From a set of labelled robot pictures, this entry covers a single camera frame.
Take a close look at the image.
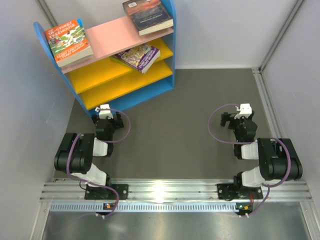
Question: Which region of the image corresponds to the lime 65-storey treehouse book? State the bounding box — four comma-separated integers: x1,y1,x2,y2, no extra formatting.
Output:
109,56,134,69

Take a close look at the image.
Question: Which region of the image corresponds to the purple 52-storey treehouse book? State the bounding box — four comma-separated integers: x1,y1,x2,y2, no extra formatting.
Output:
112,43,161,74

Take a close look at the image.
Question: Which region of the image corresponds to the orange 78-storey treehouse book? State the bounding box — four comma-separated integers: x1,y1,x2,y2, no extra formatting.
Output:
44,19,94,68

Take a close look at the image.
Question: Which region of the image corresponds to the dark two cities book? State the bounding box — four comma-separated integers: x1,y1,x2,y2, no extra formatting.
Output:
122,0,174,36

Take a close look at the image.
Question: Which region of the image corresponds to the light blue 26-storey book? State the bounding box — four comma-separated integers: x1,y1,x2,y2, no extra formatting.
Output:
77,18,84,28

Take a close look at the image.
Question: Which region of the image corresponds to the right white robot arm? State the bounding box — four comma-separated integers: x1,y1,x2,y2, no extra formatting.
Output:
217,112,303,201

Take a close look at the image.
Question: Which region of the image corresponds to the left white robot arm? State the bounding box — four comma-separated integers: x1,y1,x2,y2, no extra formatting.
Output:
54,108,129,200

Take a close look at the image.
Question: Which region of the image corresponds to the colourful wooden bookshelf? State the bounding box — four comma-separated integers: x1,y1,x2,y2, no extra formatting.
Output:
33,15,176,116

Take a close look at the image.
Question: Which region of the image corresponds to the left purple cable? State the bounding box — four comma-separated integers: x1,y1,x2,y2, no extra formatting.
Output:
67,107,132,219

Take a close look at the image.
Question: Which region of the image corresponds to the purple cable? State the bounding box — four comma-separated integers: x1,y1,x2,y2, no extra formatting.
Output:
207,104,292,218
67,107,132,219

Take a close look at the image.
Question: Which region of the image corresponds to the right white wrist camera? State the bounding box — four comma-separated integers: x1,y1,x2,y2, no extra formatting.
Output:
234,103,253,119

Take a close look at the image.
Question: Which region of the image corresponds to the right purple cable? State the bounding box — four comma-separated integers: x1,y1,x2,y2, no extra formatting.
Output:
207,104,292,218

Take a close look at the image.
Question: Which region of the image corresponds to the aluminium mounting rail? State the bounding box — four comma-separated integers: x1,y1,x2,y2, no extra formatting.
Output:
40,178,312,204

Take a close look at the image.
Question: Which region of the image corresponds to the perforated cable tray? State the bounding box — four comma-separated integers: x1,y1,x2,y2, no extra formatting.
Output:
50,202,251,213

